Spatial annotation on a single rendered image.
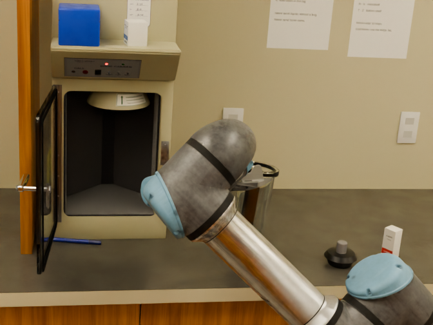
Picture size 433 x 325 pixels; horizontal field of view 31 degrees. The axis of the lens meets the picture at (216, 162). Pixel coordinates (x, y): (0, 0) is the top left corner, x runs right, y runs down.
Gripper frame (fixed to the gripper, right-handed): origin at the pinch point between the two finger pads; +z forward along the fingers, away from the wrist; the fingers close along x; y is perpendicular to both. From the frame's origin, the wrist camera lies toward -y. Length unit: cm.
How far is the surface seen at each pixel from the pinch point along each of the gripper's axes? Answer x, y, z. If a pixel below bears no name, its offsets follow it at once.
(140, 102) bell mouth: 30.2, 14.6, -17.3
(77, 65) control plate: 29, 27, -38
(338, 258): -17.8, -20.9, 16.8
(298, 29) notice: 37, 30, 49
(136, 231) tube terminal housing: 26.9, -22.1, -19.2
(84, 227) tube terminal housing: 34, -21, -32
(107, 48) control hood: 22, 32, -33
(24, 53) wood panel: 34, 30, -50
